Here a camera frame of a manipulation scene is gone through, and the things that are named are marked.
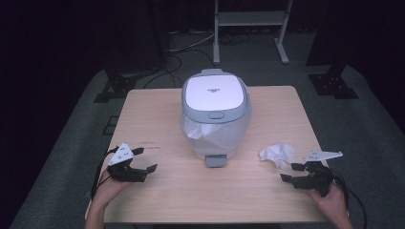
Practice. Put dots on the clear plastic bag liner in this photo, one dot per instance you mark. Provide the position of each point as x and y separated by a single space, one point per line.
194 130

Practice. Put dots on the person's right hand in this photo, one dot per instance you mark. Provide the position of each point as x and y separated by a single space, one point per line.
334 203

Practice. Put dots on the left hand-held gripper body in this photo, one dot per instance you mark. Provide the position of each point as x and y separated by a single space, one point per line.
122 173

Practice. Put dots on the black stand base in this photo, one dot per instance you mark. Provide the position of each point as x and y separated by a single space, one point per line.
332 84

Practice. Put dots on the dark rectangular floor plate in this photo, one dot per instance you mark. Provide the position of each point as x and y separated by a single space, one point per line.
110 125

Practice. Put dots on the white metal stand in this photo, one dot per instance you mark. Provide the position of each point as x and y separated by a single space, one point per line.
250 18

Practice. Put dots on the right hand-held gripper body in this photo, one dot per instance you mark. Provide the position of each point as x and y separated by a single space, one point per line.
315 181

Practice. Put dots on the person's left hand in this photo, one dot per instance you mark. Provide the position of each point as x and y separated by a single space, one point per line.
106 191

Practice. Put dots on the white tissue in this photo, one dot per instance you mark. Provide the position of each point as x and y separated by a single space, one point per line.
277 154

